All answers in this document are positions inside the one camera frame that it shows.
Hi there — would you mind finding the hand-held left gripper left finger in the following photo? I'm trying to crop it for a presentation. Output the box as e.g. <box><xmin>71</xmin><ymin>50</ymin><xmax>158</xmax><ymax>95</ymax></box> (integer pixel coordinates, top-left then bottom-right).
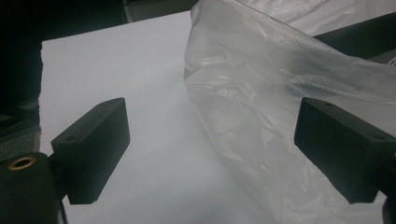
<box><xmin>50</xmin><ymin>97</ymin><xmax>131</xmax><ymax>205</ymax></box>

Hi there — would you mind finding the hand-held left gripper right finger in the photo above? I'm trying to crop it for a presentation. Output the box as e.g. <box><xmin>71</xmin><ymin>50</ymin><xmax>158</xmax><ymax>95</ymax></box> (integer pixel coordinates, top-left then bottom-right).
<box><xmin>293</xmin><ymin>96</ymin><xmax>396</xmax><ymax>204</ymax></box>

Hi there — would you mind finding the clear plastic bag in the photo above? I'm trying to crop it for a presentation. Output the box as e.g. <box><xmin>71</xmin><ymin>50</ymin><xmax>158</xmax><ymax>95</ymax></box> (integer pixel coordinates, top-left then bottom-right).
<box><xmin>182</xmin><ymin>0</ymin><xmax>396</xmax><ymax>224</ymax></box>

